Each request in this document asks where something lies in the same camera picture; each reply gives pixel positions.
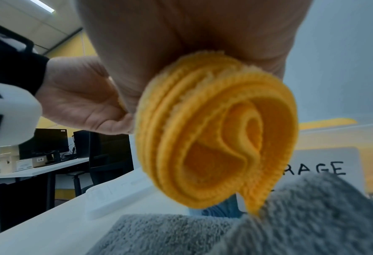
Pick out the person's right hand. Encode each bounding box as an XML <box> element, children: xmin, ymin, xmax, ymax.
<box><xmin>76</xmin><ymin>0</ymin><xmax>313</xmax><ymax>115</ymax></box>

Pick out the person's left hand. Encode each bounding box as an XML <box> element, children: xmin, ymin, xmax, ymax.
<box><xmin>35</xmin><ymin>55</ymin><xmax>136</xmax><ymax>135</ymax></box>

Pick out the yellow cloth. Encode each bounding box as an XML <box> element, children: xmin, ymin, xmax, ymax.
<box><xmin>120</xmin><ymin>50</ymin><xmax>300</xmax><ymax>217</ymax></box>

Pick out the black computer monitor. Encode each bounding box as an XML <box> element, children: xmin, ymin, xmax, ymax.
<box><xmin>18</xmin><ymin>128</ymin><xmax>69</xmax><ymax>160</ymax></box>
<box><xmin>72</xmin><ymin>130</ymin><xmax>91</xmax><ymax>159</ymax></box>

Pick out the white office desk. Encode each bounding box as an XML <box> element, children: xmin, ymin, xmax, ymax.
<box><xmin>0</xmin><ymin>157</ymin><xmax>90</xmax><ymax>233</ymax></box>

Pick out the cardboard box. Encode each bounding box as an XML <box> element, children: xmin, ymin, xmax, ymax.
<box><xmin>14</xmin><ymin>157</ymin><xmax>47</xmax><ymax>173</ymax></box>

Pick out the ceiling light strip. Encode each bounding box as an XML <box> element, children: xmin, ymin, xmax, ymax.
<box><xmin>31</xmin><ymin>0</ymin><xmax>57</xmax><ymax>16</ymax></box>

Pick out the clear plastic storage box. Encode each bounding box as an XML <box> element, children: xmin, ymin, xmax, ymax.
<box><xmin>189</xmin><ymin>119</ymin><xmax>373</xmax><ymax>218</ymax></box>

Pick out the grey towel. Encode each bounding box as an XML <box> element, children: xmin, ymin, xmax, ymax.
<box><xmin>85</xmin><ymin>172</ymin><xmax>373</xmax><ymax>255</ymax></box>

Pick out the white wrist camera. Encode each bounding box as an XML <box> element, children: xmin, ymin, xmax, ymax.
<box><xmin>0</xmin><ymin>79</ymin><xmax>43</xmax><ymax>148</ymax></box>

